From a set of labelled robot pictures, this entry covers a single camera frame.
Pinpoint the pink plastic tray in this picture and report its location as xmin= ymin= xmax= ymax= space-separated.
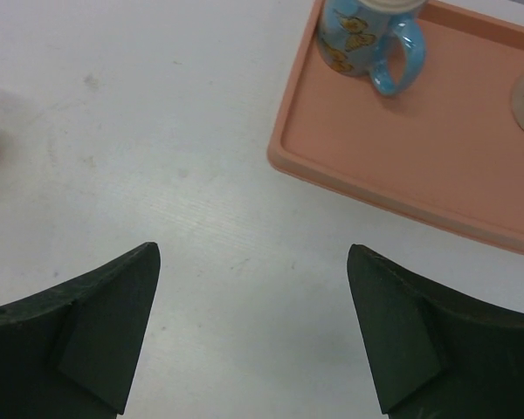
xmin=267 ymin=1 xmax=524 ymax=254

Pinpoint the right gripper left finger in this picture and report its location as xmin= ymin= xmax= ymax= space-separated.
xmin=0 ymin=242 xmax=161 ymax=418

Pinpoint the blue-bottom cartoon mug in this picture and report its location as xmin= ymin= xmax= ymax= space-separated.
xmin=316 ymin=0 xmax=426 ymax=96

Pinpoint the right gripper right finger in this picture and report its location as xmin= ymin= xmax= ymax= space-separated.
xmin=347 ymin=244 xmax=524 ymax=418

